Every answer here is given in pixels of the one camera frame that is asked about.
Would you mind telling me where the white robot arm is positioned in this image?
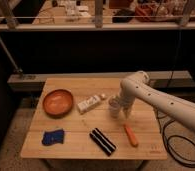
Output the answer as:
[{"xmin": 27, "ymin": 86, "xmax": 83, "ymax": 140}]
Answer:
[{"xmin": 120, "ymin": 71, "xmax": 195, "ymax": 133}]

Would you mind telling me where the white tube with cap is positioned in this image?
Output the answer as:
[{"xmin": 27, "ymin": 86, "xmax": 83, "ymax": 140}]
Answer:
[{"xmin": 77, "ymin": 94, "xmax": 106, "ymax": 114}]

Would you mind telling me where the orange carrot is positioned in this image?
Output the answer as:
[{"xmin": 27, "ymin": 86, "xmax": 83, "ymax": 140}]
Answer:
[{"xmin": 124, "ymin": 124, "xmax": 138, "ymax": 147}]

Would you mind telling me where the black striped rectangular block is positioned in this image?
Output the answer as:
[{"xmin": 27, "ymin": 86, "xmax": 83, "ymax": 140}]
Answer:
[{"xmin": 89, "ymin": 128, "xmax": 116, "ymax": 156}]

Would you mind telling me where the wooden table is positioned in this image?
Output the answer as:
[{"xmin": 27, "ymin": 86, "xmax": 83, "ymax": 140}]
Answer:
[{"xmin": 20, "ymin": 77, "xmax": 168, "ymax": 161}]

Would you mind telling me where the orange round bowl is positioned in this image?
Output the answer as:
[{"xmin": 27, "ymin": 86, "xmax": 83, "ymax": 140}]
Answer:
[{"xmin": 42, "ymin": 89, "xmax": 74, "ymax": 117}]

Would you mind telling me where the blue cloth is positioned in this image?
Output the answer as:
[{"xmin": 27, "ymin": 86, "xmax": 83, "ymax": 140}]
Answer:
[{"xmin": 42, "ymin": 129, "xmax": 65, "ymax": 146}]

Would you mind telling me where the diagonal metal strut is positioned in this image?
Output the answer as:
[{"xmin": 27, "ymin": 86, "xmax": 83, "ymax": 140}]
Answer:
[{"xmin": 0, "ymin": 36, "xmax": 23, "ymax": 78}]

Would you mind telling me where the grey metal rail beam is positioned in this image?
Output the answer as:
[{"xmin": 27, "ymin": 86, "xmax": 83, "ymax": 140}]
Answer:
[{"xmin": 7, "ymin": 71, "xmax": 194, "ymax": 92}]

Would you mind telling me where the black cable on floor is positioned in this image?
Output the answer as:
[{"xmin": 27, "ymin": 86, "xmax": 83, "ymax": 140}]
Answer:
[{"xmin": 156, "ymin": 109, "xmax": 195, "ymax": 169}]

